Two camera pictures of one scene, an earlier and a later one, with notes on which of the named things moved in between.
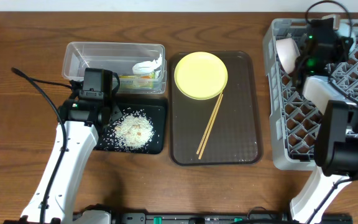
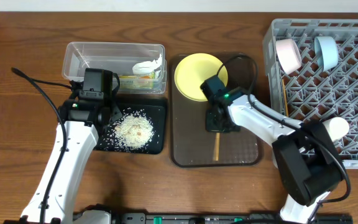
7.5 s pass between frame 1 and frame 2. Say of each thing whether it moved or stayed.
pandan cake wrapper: stayed
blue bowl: moved
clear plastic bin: stayed
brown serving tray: stayed
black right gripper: moved
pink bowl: stayed
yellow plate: stayed
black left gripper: stayed
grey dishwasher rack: stayed
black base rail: stayed
